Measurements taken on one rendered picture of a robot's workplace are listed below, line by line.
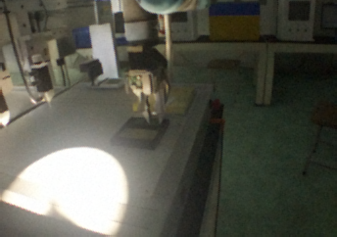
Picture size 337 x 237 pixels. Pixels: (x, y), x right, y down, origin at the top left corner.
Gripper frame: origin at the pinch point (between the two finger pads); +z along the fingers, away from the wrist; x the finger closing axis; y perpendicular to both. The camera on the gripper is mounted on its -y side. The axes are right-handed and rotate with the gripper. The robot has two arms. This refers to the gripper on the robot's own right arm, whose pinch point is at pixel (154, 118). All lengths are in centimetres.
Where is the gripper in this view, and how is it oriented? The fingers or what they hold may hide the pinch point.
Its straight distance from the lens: 62.6
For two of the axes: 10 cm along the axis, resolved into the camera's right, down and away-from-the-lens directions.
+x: 9.6, 0.5, -2.8
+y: -2.8, 4.2, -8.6
